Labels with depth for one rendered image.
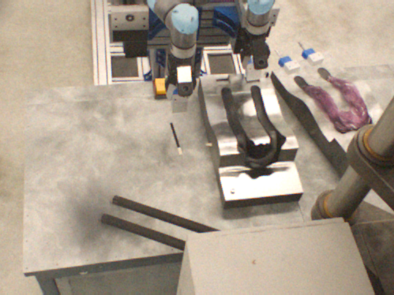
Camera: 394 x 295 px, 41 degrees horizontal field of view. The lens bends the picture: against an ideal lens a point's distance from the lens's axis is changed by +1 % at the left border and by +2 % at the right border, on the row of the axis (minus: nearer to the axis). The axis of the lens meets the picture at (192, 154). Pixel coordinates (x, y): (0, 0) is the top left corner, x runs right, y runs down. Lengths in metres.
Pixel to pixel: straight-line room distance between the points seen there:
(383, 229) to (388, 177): 0.26
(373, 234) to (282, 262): 0.35
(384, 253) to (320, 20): 2.59
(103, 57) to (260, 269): 2.12
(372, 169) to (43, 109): 1.27
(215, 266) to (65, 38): 2.57
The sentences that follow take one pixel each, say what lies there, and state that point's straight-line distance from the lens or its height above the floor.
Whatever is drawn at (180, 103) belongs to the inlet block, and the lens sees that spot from 1.75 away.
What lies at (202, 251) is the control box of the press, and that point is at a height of 1.47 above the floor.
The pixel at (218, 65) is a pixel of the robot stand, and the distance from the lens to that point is 2.91.
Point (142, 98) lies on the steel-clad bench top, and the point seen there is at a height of 0.80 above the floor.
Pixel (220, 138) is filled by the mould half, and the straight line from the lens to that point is 1.71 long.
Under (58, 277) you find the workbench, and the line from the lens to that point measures 1.76.
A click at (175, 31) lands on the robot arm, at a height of 1.25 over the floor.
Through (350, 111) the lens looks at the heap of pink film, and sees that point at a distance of 1.94.
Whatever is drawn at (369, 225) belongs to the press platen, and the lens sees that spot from 1.23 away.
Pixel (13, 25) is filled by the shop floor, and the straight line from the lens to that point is 3.45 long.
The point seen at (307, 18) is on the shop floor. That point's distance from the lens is 3.64.
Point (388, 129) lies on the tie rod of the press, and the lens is 0.96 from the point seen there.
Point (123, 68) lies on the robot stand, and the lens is 2.86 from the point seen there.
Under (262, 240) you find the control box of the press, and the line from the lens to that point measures 0.94.
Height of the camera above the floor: 2.31
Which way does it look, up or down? 56 degrees down
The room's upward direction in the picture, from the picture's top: 9 degrees clockwise
